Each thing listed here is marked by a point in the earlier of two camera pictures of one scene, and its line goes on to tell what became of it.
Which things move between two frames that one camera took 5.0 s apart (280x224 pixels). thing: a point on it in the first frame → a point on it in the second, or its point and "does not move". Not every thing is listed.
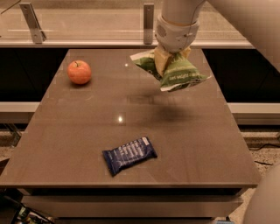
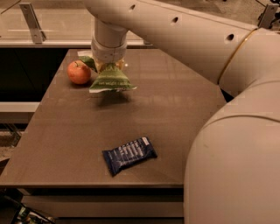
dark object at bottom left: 14,211 does not move
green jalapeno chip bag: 180,71 → 109,79
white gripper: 177,36 → 108,53
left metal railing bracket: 38,36 does not move
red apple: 79,72 does not move
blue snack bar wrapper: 122,157 does not move
